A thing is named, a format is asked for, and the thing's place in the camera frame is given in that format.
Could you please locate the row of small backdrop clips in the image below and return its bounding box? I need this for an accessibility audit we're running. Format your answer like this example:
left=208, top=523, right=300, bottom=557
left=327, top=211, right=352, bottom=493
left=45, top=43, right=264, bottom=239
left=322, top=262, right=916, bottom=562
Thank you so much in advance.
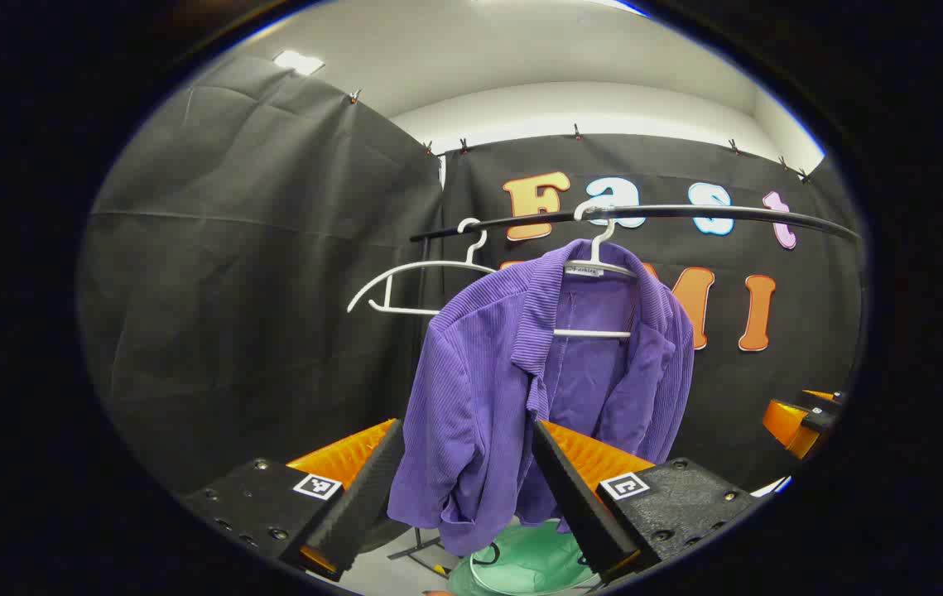
left=347, top=87, right=811, bottom=185

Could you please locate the white plastic hanger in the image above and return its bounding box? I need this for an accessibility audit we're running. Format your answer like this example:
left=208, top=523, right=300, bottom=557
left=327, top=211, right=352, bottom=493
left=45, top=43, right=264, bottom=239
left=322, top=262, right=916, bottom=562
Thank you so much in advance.
left=347, top=217, right=498, bottom=317
left=552, top=201, right=642, bottom=340

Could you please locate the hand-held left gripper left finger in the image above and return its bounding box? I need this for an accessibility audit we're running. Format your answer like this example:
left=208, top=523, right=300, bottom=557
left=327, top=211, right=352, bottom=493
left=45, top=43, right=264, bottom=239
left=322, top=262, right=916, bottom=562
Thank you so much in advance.
left=181, top=418, right=406, bottom=583

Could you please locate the black clothes rack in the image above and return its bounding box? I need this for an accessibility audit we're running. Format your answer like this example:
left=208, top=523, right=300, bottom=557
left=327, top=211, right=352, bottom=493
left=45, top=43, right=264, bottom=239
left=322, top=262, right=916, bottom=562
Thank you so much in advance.
left=388, top=204, right=865, bottom=574

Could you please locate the purple corduroy jacket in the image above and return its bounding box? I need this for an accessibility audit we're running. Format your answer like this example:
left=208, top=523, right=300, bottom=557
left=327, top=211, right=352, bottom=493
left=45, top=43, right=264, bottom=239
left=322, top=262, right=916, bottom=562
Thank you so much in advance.
left=388, top=238, right=695, bottom=557

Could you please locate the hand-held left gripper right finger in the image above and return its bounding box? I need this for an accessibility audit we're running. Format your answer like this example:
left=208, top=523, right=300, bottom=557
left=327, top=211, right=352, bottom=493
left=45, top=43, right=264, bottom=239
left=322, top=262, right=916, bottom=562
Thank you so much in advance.
left=531, top=419, right=758, bottom=584

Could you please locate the rectangular ceiling light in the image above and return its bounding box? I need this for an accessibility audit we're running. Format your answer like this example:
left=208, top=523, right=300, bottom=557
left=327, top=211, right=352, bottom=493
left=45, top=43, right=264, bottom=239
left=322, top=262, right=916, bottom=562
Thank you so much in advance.
left=274, top=50, right=325, bottom=75

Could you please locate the green laundry hamper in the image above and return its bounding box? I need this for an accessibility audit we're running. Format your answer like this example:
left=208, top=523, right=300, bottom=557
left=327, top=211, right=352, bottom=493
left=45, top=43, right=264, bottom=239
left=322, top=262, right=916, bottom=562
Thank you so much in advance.
left=448, top=521, right=604, bottom=596

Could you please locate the black backdrop cloth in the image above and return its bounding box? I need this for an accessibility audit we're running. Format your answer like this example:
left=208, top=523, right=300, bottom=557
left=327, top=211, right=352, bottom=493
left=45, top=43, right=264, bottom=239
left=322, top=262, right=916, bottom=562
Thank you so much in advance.
left=78, top=54, right=865, bottom=555

